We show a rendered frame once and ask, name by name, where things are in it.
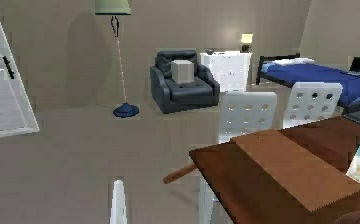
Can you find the black leather armchair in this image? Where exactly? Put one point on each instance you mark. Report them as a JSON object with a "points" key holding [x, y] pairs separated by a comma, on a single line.
{"points": [[184, 88]]}

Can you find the grey cardboard box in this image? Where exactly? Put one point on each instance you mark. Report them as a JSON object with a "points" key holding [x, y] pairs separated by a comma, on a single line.
{"points": [[182, 71]]}

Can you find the wooden baseball bat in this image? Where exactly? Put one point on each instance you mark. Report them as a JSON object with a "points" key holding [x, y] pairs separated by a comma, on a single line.
{"points": [[179, 174]]}

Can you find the white chest of drawers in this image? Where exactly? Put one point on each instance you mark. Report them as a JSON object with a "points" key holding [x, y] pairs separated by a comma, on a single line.
{"points": [[228, 70]]}

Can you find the white perforated chair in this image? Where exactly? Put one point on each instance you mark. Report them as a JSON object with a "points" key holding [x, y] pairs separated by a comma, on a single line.
{"points": [[246, 115], [309, 103]]}

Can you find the dark bowl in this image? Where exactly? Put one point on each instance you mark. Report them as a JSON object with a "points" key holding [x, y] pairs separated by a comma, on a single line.
{"points": [[209, 51]]}

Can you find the green shade floor lamp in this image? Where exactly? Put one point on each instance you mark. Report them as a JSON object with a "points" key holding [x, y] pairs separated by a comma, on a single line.
{"points": [[120, 66]]}

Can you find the small yellow table lamp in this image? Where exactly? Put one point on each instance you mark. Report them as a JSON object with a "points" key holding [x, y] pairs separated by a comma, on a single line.
{"points": [[246, 41]]}

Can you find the white pointed object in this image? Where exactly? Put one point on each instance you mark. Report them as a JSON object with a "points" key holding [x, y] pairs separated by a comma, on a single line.
{"points": [[118, 203]]}

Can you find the brown wooden table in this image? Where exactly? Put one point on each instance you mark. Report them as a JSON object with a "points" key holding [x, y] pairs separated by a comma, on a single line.
{"points": [[274, 180]]}

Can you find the white pillow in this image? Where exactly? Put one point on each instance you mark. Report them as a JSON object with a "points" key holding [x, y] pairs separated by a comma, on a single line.
{"points": [[293, 61]]}

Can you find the light brown table runner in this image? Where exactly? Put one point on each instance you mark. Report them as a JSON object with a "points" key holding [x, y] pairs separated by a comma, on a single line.
{"points": [[296, 168]]}

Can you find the blue bed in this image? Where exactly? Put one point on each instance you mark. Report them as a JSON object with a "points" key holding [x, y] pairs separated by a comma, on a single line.
{"points": [[318, 80]]}

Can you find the white room door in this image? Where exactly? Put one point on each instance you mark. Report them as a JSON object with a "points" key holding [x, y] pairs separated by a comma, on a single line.
{"points": [[4, 100]]}

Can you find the dark grey laptop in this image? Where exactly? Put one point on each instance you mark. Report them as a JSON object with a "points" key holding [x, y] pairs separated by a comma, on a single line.
{"points": [[359, 111]]}

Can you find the black laptop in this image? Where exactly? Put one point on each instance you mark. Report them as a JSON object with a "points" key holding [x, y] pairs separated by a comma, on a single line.
{"points": [[359, 66]]}

